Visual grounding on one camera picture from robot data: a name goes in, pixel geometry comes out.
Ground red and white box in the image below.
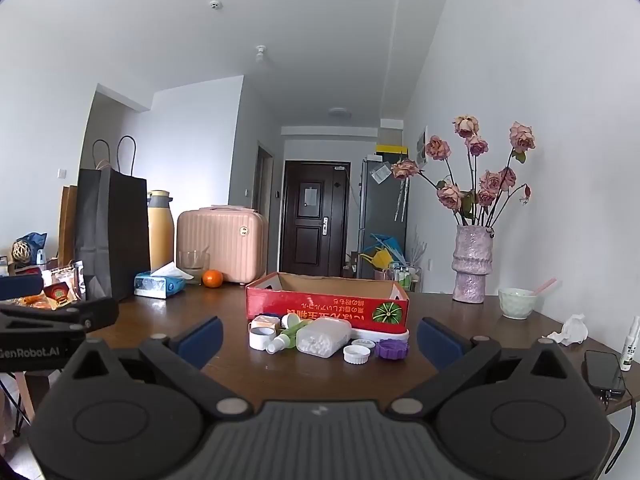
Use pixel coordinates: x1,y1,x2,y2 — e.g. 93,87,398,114
350,327,410,344

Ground black smartphone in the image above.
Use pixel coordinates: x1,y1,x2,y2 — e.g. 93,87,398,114
583,349,627,394

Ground blue tissue pack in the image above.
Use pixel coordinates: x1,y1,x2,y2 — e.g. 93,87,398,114
133,262,194,300

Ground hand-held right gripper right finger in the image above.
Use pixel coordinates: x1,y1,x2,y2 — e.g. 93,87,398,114
388,317,576,422

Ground yellow thermos bottle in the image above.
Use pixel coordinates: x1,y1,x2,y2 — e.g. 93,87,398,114
146,190,175,271

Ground thin black cable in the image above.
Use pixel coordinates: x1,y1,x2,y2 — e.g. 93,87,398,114
606,393,640,462

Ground blue and yellow plastic bags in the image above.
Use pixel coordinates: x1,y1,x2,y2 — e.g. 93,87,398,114
359,232,407,272

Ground pink textured vase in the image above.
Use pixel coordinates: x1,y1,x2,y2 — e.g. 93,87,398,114
452,224,495,305

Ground pink suitcase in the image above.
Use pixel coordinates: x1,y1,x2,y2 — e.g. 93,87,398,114
176,205,269,285

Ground white spray bottle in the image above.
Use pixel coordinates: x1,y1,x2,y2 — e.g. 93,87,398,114
619,315,640,372

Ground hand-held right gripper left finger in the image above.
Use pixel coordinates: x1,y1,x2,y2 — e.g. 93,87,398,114
65,316,253,422

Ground interior door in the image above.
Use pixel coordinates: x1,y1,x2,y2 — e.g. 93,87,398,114
254,142,276,262

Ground black paper bag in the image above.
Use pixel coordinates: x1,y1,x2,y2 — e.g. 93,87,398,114
75,135,151,302

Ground dark entrance door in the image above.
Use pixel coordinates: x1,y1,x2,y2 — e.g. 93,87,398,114
279,160,351,279

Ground brown paper bag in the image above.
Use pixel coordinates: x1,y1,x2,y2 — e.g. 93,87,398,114
58,185,80,268

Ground bunch of dried pink roses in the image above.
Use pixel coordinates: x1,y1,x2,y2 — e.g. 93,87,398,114
392,115,537,229

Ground glass cup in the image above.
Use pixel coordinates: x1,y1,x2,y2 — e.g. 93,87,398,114
177,249,211,281

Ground snack packet with red label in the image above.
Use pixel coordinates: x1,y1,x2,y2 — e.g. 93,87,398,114
41,266,77,307

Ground translucent white pouch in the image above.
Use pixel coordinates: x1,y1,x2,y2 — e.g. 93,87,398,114
296,318,353,359

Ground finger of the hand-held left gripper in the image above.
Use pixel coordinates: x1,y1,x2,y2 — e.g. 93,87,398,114
0,297,119,334
0,274,44,301

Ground blue bag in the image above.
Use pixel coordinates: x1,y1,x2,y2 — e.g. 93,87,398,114
12,232,48,268

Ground dark chair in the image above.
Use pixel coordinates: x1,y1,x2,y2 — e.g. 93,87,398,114
0,374,32,444

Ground red cardboard box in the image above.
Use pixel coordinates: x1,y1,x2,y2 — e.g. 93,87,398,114
246,272,410,336

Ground grey refrigerator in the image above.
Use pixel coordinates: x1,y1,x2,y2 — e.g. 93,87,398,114
357,157,409,281

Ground crumpled white tissue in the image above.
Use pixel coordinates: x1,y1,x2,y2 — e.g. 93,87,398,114
547,313,590,345

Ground purple scalloped round container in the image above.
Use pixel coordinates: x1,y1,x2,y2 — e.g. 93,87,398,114
374,339,410,360

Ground pale green bowl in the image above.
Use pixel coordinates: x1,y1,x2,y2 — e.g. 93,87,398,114
498,287,539,320

